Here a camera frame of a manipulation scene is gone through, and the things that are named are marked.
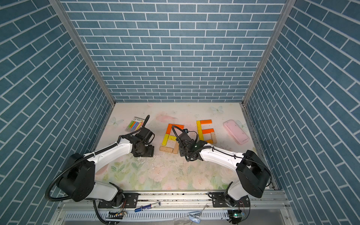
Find natural wood block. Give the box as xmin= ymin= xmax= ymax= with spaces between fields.
xmin=172 ymin=142 xmax=180 ymax=154
xmin=211 ymin=132 xmax=217 ymax=144
xmin=159 ymin=146 xmax=173 ymax=153

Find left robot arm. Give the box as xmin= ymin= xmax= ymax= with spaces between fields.
xmin=55 ymin=139 xmax=154 ymax=205

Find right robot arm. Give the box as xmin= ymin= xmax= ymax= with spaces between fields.
xmin=176 ymin=137 xmax=271 ymax=206

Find chalk box coloured sticks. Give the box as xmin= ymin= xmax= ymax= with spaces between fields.
xmin=125 ymin=117 xmax=145 ymax=133

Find pink eraser box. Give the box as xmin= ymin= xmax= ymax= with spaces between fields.
xmin=223 ymin=120 xmax=249 ymax=145

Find clear tape scraps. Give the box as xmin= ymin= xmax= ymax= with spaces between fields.
xmin=173 ymin=211 xmax=202 ymax=225

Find small circuit board green led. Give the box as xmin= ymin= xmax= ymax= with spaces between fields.
xmin=227 ymin=210 xmax=244 ymax=225

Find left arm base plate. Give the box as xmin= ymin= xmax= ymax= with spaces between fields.
xmin=98 ymin=193 xmax=139 ymax=209

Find blue handled screwdriver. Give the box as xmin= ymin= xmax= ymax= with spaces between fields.
xmin=135 ymin=202 xmax=161 ymax=212

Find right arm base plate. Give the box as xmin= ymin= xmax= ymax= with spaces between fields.
xmin=208 ymin=192 xmax=250 ymax=208

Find wire connector bundle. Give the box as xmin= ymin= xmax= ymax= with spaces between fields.
xmin=106 ymin=211 xmax=128 ymax=220

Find aluminium front rail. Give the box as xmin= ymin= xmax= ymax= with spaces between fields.
xmin=57 ymin=189 xmax=290 ymax=210

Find black corrugated cable left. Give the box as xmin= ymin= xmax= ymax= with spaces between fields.
xmin=44 ymin=114 xmax=151 ymax=202

